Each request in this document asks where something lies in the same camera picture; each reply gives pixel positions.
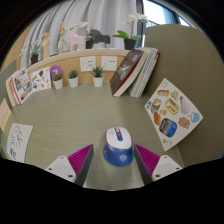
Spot small plant in white pot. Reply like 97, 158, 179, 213
52, 73, 64, 90
67, 69, 80, 89
90, 65, 105, 88

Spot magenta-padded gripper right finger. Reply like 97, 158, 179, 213
133, 143, 184, 185

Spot white card with small pictures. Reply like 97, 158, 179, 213
30, 66, 53, 93

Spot dark-framed window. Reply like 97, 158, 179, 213
136, 0, 198, 48

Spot pink horse figure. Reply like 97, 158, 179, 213
68, 32, 87, 52

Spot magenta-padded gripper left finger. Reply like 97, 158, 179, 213
44, 143, 95, 187

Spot white books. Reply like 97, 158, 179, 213
4, 75, 17, 108

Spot white sheet with colourful stickers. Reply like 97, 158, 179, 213
144, 77, 204, 153

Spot dark horse figure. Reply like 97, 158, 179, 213
89, 28, 111, 49

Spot green partition panel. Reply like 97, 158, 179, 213
142, 23, 224, 168
0, 59, 18, 101

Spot blue and white computer mouse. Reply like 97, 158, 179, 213
102, 126, 134, 168

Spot red and white magazine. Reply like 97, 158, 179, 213
9, 67, 34, 106

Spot wooden mannequin figure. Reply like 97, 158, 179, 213
56, 21, 68, 54

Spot wooden hand model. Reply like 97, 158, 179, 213
39, 31, 52, 60

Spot white wall socket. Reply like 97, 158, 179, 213
100, 55, 119, 72
79, 55, 97, 73

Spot purple round sign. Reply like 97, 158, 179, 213
49, 65, 65, 81

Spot white mouse pad with drawing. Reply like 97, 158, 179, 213
6, 122, 34, 164

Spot white orchid in black pot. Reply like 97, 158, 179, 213
112, 12, 149, 51
69, 21, 95, 50
20, 39, 43, 66

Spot light wooden desk ledge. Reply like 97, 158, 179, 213
25, 48, 131, 84

